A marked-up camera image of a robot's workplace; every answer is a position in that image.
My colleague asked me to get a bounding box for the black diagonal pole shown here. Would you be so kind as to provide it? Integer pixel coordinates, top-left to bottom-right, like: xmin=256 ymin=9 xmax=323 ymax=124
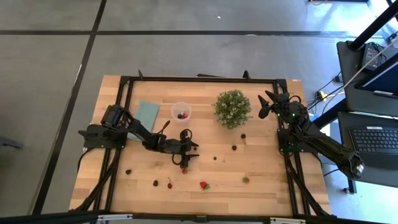
xmin=348 ymin=0 xmax=398 ymax=51

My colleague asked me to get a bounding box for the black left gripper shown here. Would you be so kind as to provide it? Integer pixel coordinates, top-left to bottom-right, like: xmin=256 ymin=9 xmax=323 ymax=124
xmin=161 ymin=139 xmax=200 ymax=169

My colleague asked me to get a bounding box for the black overhead rig bar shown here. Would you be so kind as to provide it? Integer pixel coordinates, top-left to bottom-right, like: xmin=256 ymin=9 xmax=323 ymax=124
xmin=0 ymin=210 xmax=398 ymax=224

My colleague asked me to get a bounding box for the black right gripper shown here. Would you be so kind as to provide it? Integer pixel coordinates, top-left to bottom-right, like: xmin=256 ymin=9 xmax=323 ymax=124
xmin=257 ymin=90 xmax=308 ymax=125

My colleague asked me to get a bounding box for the grey furniture foot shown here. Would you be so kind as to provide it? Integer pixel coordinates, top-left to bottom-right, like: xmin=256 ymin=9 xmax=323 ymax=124
xmin=0 ymin=136 xmax=23 ymax=149

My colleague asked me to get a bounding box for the black laptop keyboard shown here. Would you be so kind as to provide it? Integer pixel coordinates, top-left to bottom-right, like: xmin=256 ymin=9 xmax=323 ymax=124
xmin=348 ymin=125 xmax=398 ymax=170

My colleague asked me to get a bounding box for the clear plastic tupperware cup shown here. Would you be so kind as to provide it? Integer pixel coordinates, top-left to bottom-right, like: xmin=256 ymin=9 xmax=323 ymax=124
xmin=170 ymin=101 xmax=192 ymax=123

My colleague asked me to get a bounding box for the black monitor screen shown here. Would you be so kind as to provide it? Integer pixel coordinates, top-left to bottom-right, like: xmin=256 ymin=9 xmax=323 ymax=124
xmin=354 ymin=52 xmax=398 ymax=100

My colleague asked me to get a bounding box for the teal folded cloth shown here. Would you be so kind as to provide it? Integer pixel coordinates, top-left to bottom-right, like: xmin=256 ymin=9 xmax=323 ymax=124
xmin=127 ymin=100 xmax=160 ymax=142

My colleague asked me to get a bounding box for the black aluminium table frame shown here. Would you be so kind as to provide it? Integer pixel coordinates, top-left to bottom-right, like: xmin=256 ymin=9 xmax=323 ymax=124
xmin=70 ymin=70 xmax=332 ymax=218

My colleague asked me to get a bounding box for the green potted artificial plant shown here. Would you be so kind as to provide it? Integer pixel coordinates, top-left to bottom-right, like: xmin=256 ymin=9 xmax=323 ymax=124
xmin=213 ymin=89 xmax=252 ymax=130

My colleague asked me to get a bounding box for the black power adapter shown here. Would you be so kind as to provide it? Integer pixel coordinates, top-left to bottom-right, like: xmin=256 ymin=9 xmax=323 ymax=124
xmin=361 ymin=43 xmax=386 ymax=72

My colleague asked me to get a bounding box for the black side desk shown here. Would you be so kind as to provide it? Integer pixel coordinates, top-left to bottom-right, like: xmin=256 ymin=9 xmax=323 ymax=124
xmin=336 ymin=40 xmax=398 ymax=194

